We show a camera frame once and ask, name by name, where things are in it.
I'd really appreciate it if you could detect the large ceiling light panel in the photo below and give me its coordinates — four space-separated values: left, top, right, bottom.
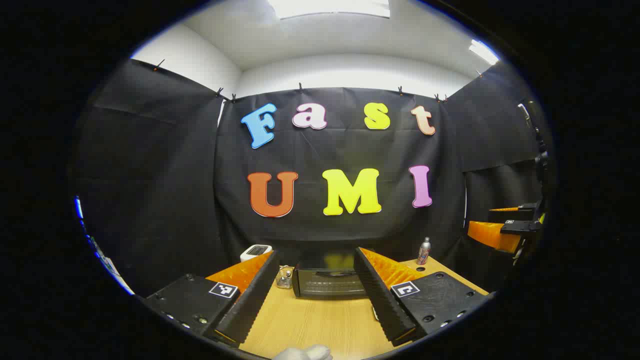
267 0 392 20

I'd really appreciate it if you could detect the black electric oven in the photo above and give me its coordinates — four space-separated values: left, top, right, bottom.
291 251 373 300

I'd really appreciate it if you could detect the silver printed bottle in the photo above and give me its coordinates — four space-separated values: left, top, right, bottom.
416 237 432 266

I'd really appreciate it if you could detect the white toaster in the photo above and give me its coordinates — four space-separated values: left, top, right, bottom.
240 244 273 263

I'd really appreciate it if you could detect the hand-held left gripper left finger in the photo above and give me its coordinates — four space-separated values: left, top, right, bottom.
142 250 281 348

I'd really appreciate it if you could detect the small ceiling light panel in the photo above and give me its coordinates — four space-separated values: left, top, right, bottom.
468 39 500 66

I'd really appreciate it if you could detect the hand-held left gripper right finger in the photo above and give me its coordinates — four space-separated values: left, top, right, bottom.
354 246 493 347

